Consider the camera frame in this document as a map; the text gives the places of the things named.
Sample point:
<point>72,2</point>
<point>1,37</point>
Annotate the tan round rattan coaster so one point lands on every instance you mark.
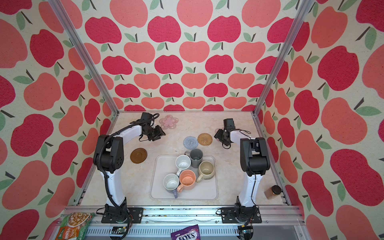
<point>205,139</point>

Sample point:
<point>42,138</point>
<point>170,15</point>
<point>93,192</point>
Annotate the aluminium front rail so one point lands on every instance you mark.
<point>280,222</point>

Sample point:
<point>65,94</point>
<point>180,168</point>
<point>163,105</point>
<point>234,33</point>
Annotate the aluminium frame post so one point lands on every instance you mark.
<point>68,26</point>
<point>286,47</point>

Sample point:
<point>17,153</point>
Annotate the left aluminium frame post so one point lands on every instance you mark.
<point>68,26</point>

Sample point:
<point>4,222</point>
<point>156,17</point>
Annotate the white mug upper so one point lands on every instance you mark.
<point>183,162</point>

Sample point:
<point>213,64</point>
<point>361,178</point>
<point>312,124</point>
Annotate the grey round woven coaster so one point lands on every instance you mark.
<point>190,143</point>

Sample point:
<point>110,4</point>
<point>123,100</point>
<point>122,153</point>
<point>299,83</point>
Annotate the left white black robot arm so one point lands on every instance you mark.
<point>109,157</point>

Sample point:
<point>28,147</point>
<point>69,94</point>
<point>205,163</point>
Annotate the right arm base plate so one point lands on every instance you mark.
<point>229,215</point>

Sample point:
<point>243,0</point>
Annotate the right aluminium frame post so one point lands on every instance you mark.
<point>286,47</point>

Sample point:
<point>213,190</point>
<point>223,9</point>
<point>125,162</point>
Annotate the black lid spice jar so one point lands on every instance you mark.
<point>273,192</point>

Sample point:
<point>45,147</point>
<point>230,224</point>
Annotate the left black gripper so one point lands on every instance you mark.
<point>159,133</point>

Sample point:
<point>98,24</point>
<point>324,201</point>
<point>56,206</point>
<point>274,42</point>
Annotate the orange mug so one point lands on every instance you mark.
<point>187,180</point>

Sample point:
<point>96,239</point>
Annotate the purple Fox's candy bag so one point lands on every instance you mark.
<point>188,233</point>

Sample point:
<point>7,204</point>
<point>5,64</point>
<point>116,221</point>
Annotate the pink flower coaster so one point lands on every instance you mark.
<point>168,122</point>

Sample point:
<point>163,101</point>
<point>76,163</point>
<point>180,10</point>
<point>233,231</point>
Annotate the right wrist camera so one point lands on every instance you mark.
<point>229,125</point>

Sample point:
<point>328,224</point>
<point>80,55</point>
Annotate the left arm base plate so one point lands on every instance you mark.
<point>133,215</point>

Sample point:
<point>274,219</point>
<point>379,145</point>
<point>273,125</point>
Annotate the beige mug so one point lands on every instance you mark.
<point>206,171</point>

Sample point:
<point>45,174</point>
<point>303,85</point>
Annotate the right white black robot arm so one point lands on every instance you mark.
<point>255,161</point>

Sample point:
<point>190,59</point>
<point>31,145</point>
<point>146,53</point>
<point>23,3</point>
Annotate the brown round wooden coaster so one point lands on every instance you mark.
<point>138,155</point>

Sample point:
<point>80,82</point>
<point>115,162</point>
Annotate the green snack bag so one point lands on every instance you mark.
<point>75,226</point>

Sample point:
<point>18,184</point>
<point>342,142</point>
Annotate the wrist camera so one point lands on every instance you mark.
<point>229,125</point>
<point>147,119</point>

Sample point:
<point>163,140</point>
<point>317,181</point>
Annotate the white plastic tray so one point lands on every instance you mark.
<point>206,190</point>

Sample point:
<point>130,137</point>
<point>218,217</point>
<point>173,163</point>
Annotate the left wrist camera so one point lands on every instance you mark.
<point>147,119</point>

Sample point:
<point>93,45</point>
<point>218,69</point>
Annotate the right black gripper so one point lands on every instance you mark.
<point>218,135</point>

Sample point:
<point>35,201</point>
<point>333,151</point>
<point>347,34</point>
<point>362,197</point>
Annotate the dark grey mug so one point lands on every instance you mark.
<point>196,156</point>

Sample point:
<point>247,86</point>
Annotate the white mug purple handle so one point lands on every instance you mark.
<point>171,183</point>

